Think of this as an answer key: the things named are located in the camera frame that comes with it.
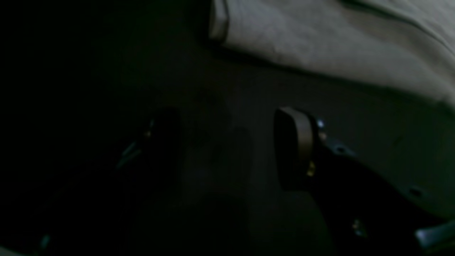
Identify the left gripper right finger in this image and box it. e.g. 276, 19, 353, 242
273, 107, 454, 256

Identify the grey T-shirt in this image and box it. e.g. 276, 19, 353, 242
209, 0, 455, 108

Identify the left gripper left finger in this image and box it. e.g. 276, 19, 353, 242
38, 107, 182, 256

